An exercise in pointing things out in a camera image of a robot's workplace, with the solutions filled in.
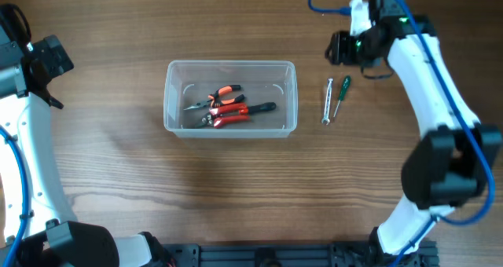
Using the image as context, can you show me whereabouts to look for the green handle screwdriver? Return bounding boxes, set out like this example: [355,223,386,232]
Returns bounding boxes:
[333,75,351,117]

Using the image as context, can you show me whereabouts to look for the silver open-end wrench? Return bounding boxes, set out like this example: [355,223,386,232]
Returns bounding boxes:
[321,78,333,125]

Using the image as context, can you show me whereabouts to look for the black red handle screwdriver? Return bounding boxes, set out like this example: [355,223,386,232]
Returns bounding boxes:
[239,102,277,115]

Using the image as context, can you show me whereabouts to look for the red black handle pliers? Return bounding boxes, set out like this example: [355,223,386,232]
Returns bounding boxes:
[185,85,245,111]

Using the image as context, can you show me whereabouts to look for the red handle pruning shears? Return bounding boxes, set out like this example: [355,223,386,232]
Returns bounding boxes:
[194,103,249,129]

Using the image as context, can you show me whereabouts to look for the clear plastic container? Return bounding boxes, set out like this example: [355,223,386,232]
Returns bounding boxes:
[163,60,298,138]

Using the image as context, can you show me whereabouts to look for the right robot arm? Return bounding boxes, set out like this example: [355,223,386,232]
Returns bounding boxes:
[325,9,502,258]

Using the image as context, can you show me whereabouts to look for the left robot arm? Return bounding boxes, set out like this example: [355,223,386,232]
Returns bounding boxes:
[1,3,154,266]

